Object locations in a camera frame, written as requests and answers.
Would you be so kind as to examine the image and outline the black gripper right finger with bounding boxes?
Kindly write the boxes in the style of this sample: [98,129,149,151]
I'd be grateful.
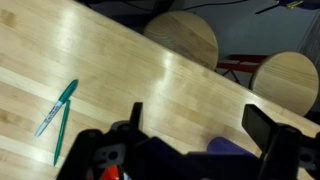
[241,103,303,180]

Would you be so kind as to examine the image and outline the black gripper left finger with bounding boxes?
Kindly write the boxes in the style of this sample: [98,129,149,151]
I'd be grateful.
[56,101,149,180]

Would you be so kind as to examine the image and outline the blue plastic cup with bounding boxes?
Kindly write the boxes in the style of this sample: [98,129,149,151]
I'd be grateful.
[206,136,258,158]

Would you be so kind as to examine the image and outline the round wooden stool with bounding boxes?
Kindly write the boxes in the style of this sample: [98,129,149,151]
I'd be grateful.
[143,10,219,72]
[249,50,320,118]

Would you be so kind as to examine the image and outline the green capped white marker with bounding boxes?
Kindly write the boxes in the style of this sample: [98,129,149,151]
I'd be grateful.
[34,79,79,138]

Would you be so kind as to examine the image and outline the thin green pen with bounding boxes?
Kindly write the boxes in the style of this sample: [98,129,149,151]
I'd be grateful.
[53,99,72,167]

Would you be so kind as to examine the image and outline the blue yellow hand tool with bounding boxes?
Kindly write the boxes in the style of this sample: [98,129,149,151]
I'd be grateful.
[255,0,320,15]

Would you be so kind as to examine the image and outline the red metal frame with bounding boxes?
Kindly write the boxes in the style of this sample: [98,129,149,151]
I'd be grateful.
[215,54,269,84]

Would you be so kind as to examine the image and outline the thin black cable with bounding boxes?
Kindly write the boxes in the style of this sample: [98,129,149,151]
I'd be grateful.
[181,0,249,11]

